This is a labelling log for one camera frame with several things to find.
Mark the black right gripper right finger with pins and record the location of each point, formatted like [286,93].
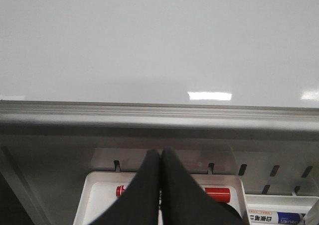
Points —
[184,202]

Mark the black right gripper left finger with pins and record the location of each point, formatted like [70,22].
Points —
[139,204]

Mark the red marker in tray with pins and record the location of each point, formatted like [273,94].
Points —
[219,194]

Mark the blue labelled marker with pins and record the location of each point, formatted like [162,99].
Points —
[275,218]

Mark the white right marker tray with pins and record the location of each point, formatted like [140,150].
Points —
[308,205]

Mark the white perforated mounting panel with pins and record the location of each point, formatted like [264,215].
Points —
[46,166]

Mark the white whiteboard with grey frame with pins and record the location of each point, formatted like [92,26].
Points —
[218,64]

